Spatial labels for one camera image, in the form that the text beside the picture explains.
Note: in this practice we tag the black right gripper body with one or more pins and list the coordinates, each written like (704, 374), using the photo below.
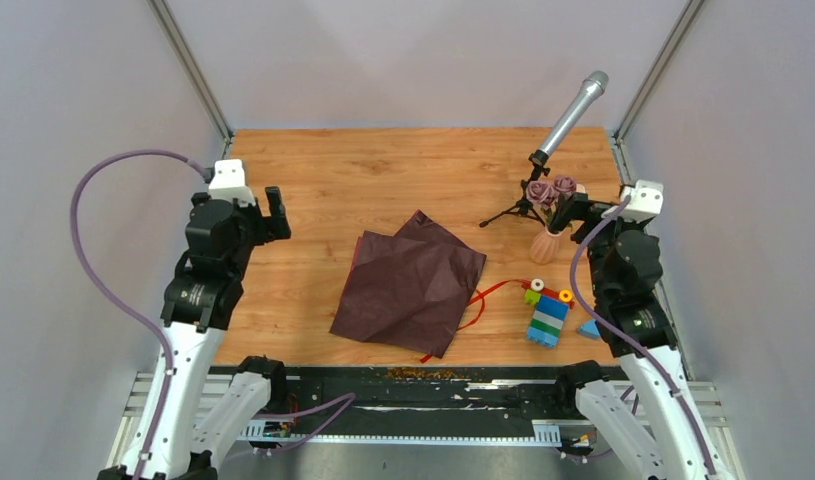
(593, 215)

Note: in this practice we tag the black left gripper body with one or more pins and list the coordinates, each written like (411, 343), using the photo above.
(262, 229)

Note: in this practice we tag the mauve rose stem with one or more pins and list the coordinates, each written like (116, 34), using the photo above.
(542, 195)
(565, 185)

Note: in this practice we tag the red ribbon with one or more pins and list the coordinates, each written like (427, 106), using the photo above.
(490, 330)

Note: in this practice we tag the maroon flower bouquet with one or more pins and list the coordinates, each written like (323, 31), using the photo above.
(409, 289)

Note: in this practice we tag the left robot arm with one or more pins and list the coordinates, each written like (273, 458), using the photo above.
(170, 441)

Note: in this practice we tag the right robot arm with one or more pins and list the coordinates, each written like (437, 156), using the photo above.
(613, 275)

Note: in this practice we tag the pink ribbed vase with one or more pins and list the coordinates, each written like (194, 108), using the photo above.
(545, 246)

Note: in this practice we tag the black tripod stand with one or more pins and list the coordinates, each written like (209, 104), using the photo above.
(524, 208)

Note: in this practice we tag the colourful toy block stack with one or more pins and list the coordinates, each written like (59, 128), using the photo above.
(550, 310)

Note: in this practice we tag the blue triangular toy block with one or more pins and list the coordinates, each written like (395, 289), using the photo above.
(589, 329)

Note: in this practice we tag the silver microphone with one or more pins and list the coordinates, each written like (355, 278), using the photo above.
(591, 89)

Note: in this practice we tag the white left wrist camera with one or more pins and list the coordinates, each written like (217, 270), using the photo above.
(229, 183)

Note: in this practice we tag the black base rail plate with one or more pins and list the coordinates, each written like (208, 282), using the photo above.
(429, 402)

